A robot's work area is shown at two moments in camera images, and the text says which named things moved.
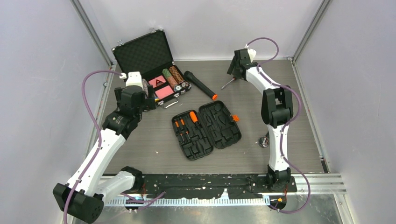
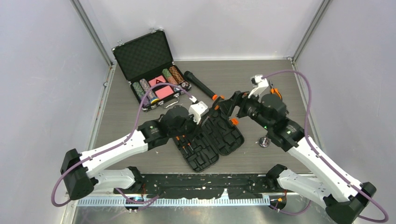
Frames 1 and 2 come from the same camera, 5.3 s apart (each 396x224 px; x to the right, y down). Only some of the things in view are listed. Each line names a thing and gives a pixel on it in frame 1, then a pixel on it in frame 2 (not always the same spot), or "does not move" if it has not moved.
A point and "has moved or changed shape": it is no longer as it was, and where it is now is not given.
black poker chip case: (151, 55) does not move
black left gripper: (151, 100) -> (190, 117)
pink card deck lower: (164, 92) does not move
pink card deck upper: (157, 80) does not move
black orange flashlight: (196, 82) does not move
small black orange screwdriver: (177, 126) has moved or changed shape
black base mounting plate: (188, 186) does not move
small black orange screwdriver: (185, 128) has moved or changed shape
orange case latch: (235, 118) has moved or changed shape
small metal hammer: (263, 141) does not move
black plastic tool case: (196, 131) has moved or changed shape
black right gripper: (233, 69) -> (228, 106)
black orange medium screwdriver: (234, 79) -> (217, 102)
